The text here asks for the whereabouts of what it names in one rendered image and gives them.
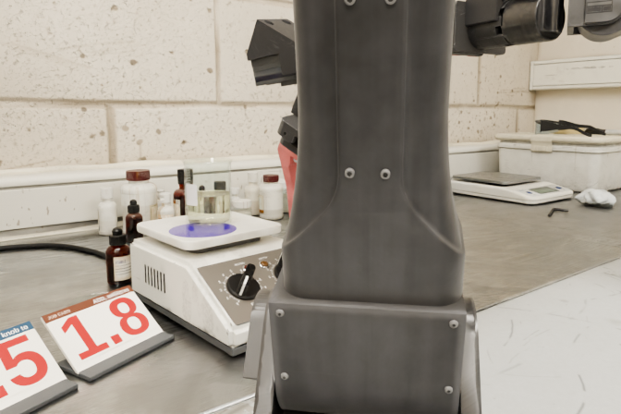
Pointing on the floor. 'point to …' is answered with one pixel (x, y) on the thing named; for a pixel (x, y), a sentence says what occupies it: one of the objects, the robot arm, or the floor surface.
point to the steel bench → (517, 260)
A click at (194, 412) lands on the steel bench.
